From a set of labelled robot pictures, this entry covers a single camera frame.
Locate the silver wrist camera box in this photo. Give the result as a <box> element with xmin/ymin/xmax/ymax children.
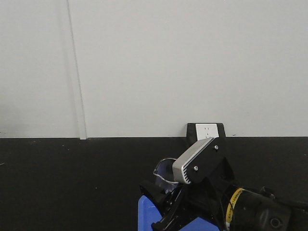
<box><xmin>172</xmin><ymin>137</ymin><xmax>214</xmax><ymax>184</ymax></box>

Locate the white socket in black housing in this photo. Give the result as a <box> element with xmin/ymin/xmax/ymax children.
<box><xmin>186</xmin><ymin>123</ymin><xmax>226</xmax><ymax>147</ymax></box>

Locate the blue plastic tray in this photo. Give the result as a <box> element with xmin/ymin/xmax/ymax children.
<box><xmin>138</xmin><ymin>196</ymin><xmax>218</xmax><ymax>231</ymax></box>

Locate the clear glass beaker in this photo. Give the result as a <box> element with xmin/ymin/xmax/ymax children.
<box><xmin>153</xmin><ymin>157</ymin><xmax>179</xmax><ymax>193</ymax></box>

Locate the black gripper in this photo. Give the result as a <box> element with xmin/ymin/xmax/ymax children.
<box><xmin>139</xmin><ymin>138</ymin><xmax>235</xmax><ymax>231</ymax></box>

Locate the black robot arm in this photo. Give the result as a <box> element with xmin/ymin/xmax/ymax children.
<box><xmin>140</xmin><ymin>137</ymin><xmax>308</xmax><ymax>231</ymax></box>

